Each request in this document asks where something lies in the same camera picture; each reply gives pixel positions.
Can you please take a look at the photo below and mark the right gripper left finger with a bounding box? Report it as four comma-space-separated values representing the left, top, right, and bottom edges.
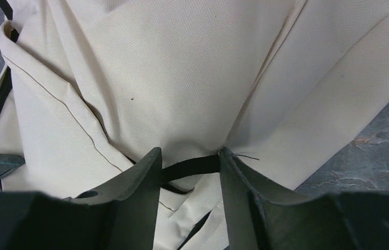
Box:
0, 147, 162, 249

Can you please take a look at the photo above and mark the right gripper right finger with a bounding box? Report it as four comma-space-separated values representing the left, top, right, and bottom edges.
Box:
219, 148, 389, 249

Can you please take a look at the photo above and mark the cream canvas backpack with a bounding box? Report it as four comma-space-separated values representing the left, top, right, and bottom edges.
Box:
0, 1, 389, 249

